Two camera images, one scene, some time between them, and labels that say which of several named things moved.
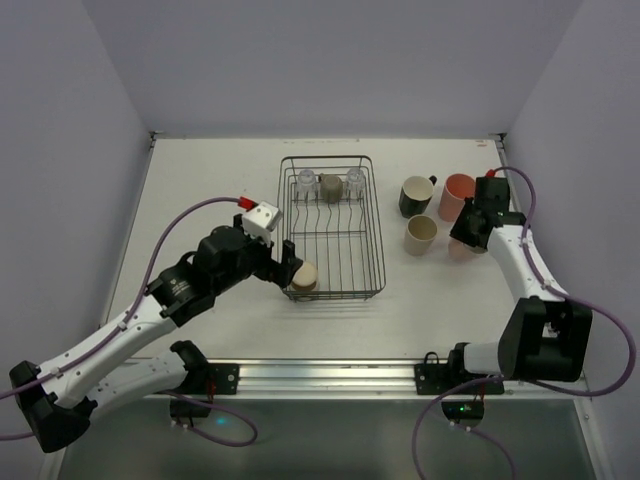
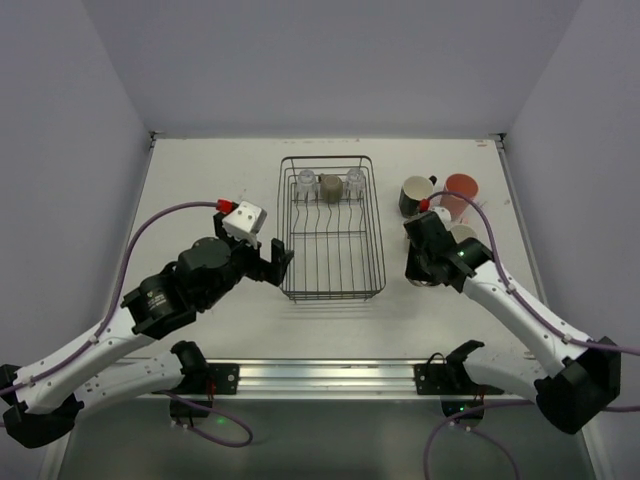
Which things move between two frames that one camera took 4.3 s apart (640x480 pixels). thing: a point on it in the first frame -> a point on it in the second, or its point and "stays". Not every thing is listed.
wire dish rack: [327, 207] stays
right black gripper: [463, 232] -> [417, 265]
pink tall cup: [457, 188] stays
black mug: [415, 195] stays
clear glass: [355, 182] stays
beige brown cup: [306, 277] -> [421, 283]
